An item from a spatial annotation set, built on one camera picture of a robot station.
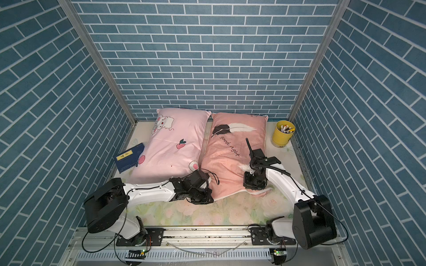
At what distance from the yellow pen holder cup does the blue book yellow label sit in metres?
0.86

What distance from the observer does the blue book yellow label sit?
982 mm

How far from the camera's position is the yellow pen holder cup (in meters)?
1.00

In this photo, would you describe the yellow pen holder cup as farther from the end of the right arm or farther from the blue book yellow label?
the blue book yellow label

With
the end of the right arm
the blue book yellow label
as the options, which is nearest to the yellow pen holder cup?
the end of the right arm

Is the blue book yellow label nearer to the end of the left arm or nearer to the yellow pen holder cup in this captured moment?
the end of the left arm
